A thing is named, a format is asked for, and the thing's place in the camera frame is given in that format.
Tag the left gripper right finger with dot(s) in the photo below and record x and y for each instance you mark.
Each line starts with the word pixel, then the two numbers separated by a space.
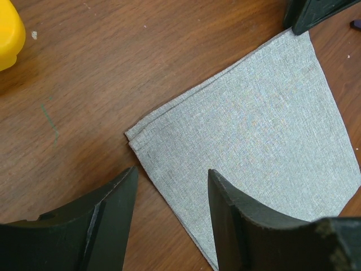
pixel 251 236

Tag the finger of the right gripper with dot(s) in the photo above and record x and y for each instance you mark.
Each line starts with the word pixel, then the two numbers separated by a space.
pixel 302 15

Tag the grey cloth napkin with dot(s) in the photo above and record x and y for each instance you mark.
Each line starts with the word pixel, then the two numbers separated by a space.
pixel 268 123

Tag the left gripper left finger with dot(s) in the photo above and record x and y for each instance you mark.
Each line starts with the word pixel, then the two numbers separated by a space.
pixel 91 232

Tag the blue metallic knife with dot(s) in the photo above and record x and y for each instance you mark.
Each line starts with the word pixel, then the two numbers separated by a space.
pixel 356 24

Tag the yellow plastic bin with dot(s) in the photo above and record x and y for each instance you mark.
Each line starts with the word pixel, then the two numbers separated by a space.
pixel 12 34

